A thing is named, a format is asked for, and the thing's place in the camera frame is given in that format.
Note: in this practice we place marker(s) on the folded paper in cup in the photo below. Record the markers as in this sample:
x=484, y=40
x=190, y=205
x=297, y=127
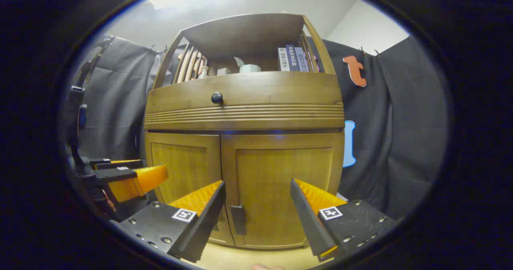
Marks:
x=239, y=61

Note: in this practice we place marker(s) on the black backdrop cloth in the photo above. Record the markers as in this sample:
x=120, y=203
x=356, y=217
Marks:
x=400, y=121

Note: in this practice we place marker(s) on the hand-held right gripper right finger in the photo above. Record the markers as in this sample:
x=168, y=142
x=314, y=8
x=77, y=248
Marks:
x=308, y=222

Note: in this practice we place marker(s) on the black round drawer knob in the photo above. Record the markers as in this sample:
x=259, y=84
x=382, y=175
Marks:
x=217, y=97

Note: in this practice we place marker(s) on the light purple book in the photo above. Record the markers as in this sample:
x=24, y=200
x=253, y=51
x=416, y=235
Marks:
x=301, y=59

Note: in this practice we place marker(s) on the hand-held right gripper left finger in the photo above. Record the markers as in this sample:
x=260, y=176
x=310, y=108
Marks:
x=208, y=218

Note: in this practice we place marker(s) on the wooden double-door shoe cabinet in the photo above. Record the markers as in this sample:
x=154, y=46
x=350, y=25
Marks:
x=240, y=33

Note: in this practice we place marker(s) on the wooden drawer front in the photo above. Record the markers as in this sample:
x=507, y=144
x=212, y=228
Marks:
x=272, y=89

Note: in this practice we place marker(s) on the small white box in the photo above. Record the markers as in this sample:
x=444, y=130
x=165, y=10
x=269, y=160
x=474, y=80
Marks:
x=223, y=71

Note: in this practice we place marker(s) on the clear pump bottle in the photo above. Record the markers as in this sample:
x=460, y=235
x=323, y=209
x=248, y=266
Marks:
x=203, y=73

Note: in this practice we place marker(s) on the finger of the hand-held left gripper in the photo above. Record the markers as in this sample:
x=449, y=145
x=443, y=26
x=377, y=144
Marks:
x=120, y=164
x=136, y=182

